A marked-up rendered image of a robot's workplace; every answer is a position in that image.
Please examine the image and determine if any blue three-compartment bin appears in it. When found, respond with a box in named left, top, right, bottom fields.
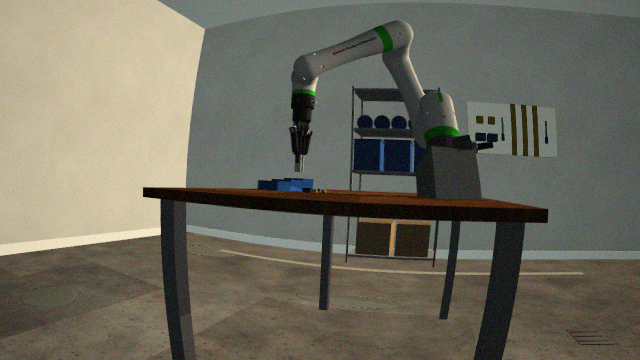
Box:
left=258, top=178, right=313, bottom=191

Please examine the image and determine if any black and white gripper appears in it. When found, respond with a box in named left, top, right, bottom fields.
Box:
left=289, top=108, right=313, bottom=172

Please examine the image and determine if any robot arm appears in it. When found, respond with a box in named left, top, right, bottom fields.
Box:
left=291, top=20, right=493, bottom=154

